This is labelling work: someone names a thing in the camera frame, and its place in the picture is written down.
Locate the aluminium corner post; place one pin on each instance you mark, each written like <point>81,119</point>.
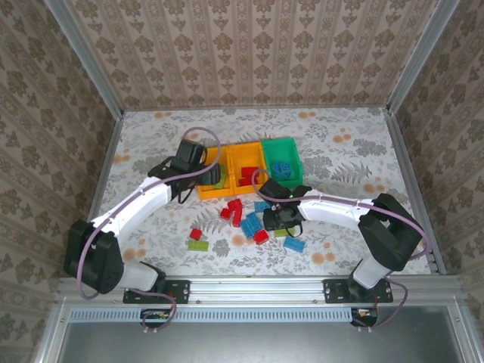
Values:
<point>87,56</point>
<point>420,56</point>

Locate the aluminium table side rail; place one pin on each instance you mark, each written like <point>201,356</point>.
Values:
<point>401,151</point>
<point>109,151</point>

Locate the black wiring port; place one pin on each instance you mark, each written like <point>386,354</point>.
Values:
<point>155,314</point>
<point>365,314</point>

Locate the aluminium table edge rail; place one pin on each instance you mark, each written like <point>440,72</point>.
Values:
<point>264,108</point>

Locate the floral patterned table cover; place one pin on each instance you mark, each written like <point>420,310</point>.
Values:
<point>340,125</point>

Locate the green plastic bin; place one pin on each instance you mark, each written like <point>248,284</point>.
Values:
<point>280,149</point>

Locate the yellow plastic bin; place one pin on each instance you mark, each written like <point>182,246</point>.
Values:
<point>246,151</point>
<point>215,193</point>

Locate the small red lego brick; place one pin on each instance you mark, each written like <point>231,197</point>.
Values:
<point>196,234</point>

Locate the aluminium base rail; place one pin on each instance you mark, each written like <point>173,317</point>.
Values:
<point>257,289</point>

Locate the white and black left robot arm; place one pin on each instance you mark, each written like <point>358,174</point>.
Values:
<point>143,200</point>

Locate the grey metal lower shelf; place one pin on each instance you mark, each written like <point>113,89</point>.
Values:
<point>257,344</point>

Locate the red angled lego piece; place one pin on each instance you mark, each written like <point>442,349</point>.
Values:
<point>251,172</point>

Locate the red arch lego piece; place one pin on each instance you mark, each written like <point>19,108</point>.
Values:
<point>236,206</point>

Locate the large blue lego brick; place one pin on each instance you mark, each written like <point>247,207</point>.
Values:
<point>250,225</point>

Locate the long red lego brick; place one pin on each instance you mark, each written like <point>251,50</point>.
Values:
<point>246,181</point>

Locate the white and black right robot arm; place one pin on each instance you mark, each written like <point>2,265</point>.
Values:
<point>332,213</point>

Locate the long green lego brick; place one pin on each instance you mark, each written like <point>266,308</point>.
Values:
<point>223,172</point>
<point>198,246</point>

